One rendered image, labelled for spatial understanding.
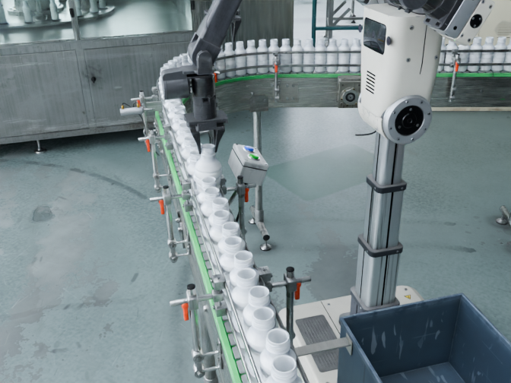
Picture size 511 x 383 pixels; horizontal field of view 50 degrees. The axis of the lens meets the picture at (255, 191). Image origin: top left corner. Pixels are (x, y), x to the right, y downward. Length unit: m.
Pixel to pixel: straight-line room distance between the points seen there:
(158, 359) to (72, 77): 2.63
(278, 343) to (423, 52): 1.02
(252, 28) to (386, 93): 4.99
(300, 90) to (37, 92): 2.37
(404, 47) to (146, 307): 1.83
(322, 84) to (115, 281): 1.51
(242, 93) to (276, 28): 3.85
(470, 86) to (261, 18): 3.94
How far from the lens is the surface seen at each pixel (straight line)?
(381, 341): 1.37
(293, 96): 2.91
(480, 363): 1.41
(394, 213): 1.93
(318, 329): 2.27
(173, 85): 1.31
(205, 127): 1.35
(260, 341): 0.95
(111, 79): 4.53
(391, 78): 1.65
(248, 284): 1.02
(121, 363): 2.58
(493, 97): 3.10
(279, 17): 6.66
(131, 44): 4.47
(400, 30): 1.62
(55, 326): 2.86
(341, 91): 2.80
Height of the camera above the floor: 1.77
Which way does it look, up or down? 28 degrees down
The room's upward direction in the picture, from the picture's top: 1 degrees counter-clockwise
